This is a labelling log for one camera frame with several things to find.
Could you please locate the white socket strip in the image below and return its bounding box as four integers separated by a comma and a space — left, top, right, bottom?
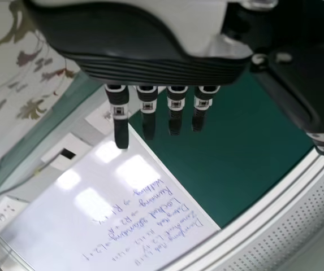
40, 132, 93, 172
84, 100, 117, 132
0, 196, 29, 234

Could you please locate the perforated metal cable duct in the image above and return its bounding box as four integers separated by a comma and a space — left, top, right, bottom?
206, 146, 324, 271

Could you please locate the plate with brown leaf pattern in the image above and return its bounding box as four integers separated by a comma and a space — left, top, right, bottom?
0, 0, 79, 125

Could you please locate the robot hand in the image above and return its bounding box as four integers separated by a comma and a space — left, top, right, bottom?
23, 0, 324, 156

